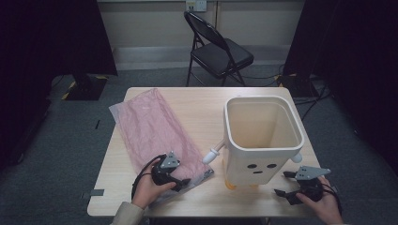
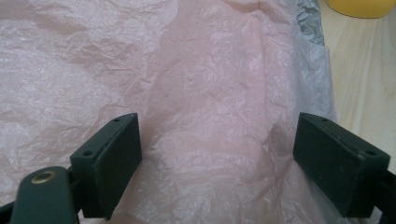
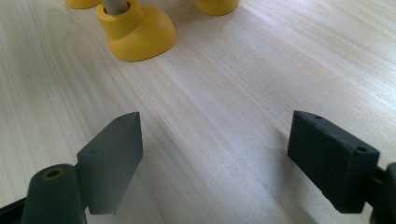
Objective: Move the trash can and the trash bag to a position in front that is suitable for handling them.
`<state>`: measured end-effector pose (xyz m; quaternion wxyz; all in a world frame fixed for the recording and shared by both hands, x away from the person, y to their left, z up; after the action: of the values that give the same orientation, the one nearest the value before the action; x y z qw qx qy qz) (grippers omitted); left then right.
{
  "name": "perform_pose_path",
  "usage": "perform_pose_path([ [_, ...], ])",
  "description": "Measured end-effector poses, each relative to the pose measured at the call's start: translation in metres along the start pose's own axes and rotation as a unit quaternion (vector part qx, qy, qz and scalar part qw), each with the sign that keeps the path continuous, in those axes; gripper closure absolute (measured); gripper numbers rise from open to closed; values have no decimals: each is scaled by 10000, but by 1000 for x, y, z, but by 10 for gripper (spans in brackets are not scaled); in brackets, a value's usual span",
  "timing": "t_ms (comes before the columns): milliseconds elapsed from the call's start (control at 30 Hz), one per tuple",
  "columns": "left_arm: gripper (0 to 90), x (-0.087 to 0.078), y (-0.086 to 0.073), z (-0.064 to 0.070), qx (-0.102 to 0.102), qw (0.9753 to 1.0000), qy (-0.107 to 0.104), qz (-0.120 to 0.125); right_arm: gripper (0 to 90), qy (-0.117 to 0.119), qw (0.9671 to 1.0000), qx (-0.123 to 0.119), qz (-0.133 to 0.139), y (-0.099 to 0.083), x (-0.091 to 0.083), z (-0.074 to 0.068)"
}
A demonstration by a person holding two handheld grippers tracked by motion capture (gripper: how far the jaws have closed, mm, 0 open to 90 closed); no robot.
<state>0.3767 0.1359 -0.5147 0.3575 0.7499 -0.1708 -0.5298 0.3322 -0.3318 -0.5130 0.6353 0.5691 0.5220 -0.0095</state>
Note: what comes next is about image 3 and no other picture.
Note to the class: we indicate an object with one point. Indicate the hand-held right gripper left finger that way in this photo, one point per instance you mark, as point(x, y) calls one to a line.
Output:
point(109, 161)

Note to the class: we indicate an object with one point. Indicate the white bin with yellow feet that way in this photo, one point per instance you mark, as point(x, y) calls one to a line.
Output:
point(140, 37)

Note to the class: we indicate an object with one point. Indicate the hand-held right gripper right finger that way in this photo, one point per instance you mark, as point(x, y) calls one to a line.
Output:
point(333, 165)

